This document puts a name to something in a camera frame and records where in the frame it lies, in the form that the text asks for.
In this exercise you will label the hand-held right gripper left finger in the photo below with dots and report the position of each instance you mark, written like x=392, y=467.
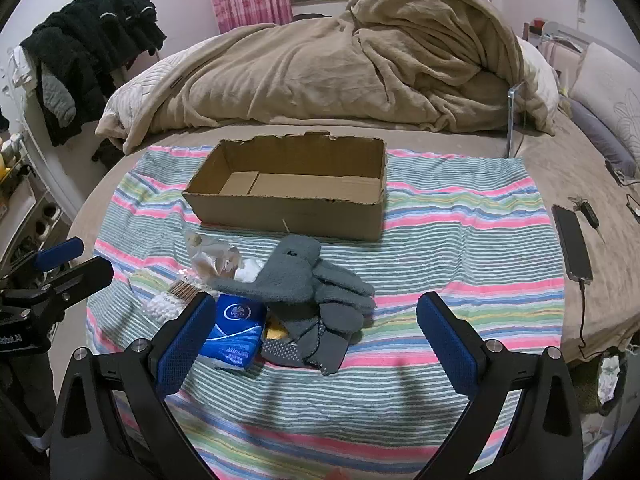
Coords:
x=185, y=340

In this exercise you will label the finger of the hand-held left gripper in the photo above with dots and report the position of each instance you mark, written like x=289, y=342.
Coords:
x=82, y=277
x=60, y=255

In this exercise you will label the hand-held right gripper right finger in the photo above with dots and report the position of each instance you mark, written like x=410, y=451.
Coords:
x=447, y=340

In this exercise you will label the cotton swab bag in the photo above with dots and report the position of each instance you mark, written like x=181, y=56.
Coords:
x=165, y=302

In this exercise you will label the blue tissue packet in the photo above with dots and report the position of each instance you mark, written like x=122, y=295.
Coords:
x=235, y=330

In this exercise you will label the clear plastic bag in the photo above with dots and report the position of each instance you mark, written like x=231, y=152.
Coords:
x=210, y=260

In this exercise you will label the yellow cartoon tissue packet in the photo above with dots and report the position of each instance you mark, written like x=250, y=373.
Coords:
x=276, y=332

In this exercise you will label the white cloth bundle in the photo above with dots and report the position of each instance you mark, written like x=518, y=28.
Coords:
x=248, y=272

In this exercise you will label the grey dotted sock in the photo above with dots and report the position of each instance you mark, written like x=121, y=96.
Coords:
x=325, y=350

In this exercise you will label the grey knit glove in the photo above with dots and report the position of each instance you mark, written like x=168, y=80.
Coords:
x=295, y=275

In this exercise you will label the brown cardboard box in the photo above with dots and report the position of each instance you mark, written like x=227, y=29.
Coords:
x=280, y=210

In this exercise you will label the white storage shelf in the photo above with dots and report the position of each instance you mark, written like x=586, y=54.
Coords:
x=30, y=210

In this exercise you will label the striped pastel towel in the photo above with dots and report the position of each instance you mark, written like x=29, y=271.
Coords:
x=450, y=240

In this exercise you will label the black smartphone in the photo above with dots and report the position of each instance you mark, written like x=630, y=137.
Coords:
x=572, y=245

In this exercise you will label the grey garment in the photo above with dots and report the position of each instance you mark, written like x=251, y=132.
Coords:
x=57, y=97

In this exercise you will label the white plastic bag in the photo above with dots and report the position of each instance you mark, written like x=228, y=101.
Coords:
x=610, y=375

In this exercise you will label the white quilt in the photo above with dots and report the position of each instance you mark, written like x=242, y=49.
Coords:
x=135, y=95

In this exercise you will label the bunch of keys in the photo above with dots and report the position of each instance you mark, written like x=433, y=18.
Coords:
x=587, y=210

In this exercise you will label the pile of black clothes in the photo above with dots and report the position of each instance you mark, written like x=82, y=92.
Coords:
x=100, y=30

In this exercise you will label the grey pillow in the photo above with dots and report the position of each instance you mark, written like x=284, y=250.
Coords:
x=600, y=135

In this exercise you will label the plain white pillow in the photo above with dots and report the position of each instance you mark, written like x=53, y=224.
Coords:
x=540, y=80

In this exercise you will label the beige fleece blanket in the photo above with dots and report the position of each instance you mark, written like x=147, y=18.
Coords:
x=325, y=70

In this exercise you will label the white patterned pillow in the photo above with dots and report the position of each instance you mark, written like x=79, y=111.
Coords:
x=610, y=90

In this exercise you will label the white bed headboard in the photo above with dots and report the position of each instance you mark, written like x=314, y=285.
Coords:
x=560, y=35

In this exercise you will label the metal bed rail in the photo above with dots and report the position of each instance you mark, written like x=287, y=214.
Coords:
x=511, y=120

